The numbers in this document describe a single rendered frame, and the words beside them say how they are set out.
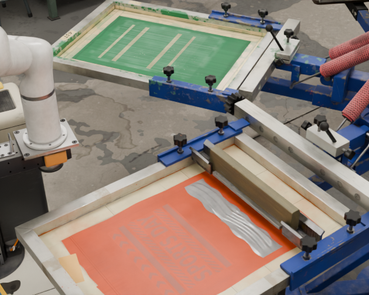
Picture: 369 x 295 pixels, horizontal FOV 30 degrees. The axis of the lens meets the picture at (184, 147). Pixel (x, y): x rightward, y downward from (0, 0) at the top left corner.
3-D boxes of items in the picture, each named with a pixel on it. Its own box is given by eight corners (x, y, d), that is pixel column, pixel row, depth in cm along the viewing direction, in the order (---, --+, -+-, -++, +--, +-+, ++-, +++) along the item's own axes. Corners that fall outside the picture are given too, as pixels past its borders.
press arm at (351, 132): (324, 165, 209) (326, 153, 206) (310, 155, 213) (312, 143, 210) (364, 144, 217) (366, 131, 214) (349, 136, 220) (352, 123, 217)
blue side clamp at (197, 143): (167, 180, 212) (166, 162, 208) (157, 172, 216) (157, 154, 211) (242, 144, 226) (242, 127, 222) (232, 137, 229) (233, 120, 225)
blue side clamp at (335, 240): (291, 292, 176) (293, 273, 172) (277, 280, 180) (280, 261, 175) (371, 241, 190) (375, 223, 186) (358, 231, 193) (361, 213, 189)
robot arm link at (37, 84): (50, 103, 184) (41, 50, 174) (4, 98, 186) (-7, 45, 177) (62, 83, 192) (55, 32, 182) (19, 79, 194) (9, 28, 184)
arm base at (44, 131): (16, 125, 203) (6, 80, 194) (57, 115, 207) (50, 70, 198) (28, 154, 192) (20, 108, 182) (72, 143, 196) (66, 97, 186)
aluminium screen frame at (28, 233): (128, 385, 154) (127, 375, 152) (16, 237, 192) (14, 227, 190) (370, 235, 190) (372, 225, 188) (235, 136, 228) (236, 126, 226)
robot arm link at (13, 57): (-3, 88, 150) (-81, 79, 154) (61, 74, 186) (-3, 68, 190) (-1, 21, 147) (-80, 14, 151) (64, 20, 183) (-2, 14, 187)
